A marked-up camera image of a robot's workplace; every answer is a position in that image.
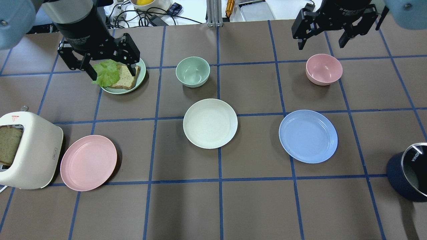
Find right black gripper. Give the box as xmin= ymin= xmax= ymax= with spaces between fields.
xmin=292 ymin=3 xmax=379 ymax=50

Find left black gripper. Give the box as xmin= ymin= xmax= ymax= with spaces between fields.
xmin=58 ymin=33 xmax=140 ymax=81

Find pink plate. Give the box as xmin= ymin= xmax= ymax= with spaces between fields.
xmin=60 ymin=135 xmax=117 ymax=191

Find blue plate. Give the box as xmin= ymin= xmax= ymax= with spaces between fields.
xmin=279 ymin=110 xmax=338 ymax=164

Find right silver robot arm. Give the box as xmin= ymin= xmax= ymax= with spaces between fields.
xmin=291 ymin=0 xmax=427 ymax=50

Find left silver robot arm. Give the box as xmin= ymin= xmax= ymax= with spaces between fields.
xmin=0 ymin=0 xmax=140 ymax=80

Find green lettuce leaf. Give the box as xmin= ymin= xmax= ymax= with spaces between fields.
xmin=92 ymin=59 xmax=119 ymax=87

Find bread slice on plate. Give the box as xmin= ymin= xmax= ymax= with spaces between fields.
xmin=108 ymin=64 xmax=141 ymax=90

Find pink bowl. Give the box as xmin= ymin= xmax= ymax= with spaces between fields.
xmin=305 ymin=54 xmax=343 ymax=86

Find green plate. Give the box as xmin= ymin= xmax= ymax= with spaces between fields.
xmin=101 ymin=59 xmax=147 ymax=95

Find beige bowl with fruit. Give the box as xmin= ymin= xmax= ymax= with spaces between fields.
xmin=130 ymin=0 xmax=172 ymax=11

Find yellow toy fruit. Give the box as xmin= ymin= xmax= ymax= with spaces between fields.
xmin=135 ymin=0 xmax=154 ymax=6

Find digital kitchen scale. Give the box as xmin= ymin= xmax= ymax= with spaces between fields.
xmin=238 ymin=0 xmax=276 ymax=22

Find green bowl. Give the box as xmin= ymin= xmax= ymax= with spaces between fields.
xmin=175 ymin=56 xmax=210 ymax=88

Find gold metal cylinder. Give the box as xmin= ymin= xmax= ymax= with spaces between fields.
xmin=225 ymin=0 xmax=235 ymax=18

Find white toaster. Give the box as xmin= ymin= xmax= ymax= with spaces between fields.
xmin=0 ymin=111 xmax=63 ymax=189

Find cream white plate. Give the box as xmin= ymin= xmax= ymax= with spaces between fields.
xmin=183 ymin=98 xmax=238 ymax=149

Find bread slice in toaster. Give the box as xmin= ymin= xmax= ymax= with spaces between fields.
xmin=0 ymin=126 xmax=23 ymax=166

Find dark blue saucepan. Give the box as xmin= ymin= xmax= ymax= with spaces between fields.
xmin=386 ymin=143 xmax=427 ymax=202

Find aluminium frame post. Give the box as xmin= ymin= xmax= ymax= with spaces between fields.
xmin=206 ymin=0 xmax=223 ymax=28

